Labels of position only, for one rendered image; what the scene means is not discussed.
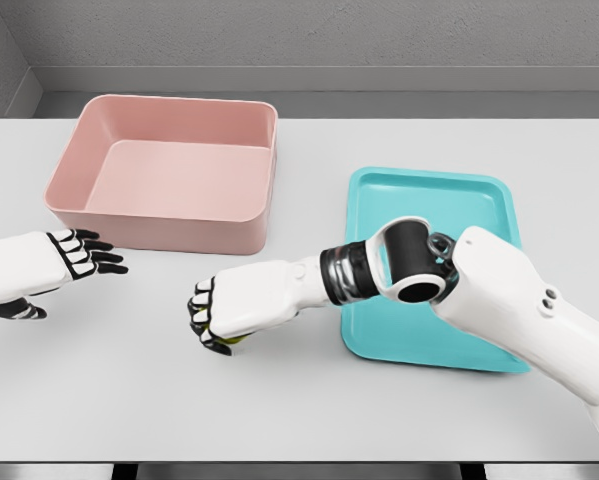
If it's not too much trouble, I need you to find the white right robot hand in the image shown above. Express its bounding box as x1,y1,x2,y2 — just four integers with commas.
187,260,300,357

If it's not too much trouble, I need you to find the yellow-green tennis ball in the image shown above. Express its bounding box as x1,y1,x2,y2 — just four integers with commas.
200,308,245,347

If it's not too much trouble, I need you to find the pink rectangular basket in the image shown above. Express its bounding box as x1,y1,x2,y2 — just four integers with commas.
43,93,280,256

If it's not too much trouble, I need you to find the blue rectangular tray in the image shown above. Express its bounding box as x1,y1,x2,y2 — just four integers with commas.
338,166,532,375

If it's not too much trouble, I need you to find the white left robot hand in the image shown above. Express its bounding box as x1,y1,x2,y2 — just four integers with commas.
0,228,130,321

